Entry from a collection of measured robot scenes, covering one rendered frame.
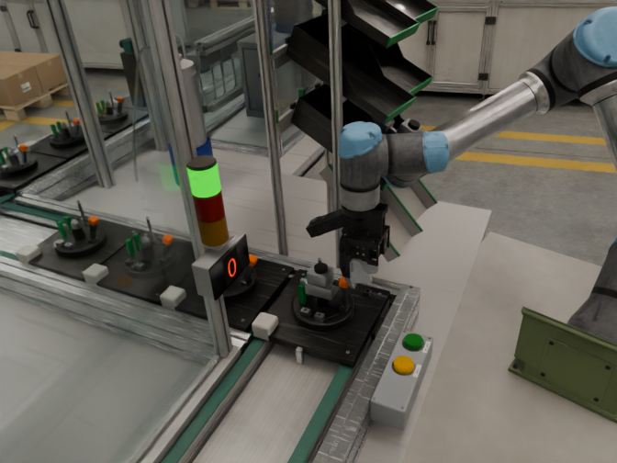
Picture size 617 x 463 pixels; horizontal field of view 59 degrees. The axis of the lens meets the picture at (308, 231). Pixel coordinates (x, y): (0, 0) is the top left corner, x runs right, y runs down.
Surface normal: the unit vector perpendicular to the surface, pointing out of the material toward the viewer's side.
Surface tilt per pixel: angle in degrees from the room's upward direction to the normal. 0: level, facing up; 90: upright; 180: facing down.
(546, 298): 0
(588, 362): 90
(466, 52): 90
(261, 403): 0
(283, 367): 0
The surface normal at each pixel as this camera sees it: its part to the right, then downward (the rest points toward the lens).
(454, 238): -0.05, -0.83
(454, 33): -0.30, 0.54
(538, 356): -0.65, 0.45
